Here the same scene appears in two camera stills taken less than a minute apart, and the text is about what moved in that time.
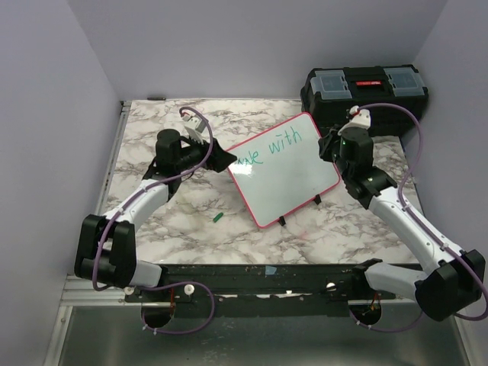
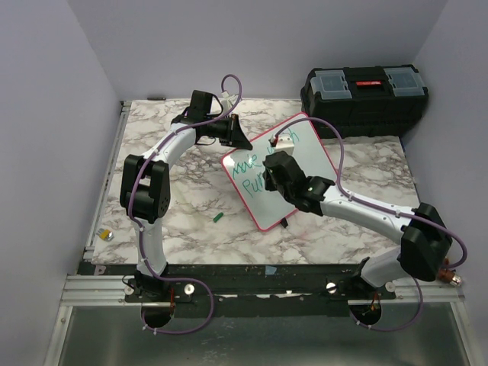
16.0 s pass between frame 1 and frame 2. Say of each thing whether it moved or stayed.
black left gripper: moved
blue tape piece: stayed
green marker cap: stayed
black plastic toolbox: stayed
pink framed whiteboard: stayed
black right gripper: moved
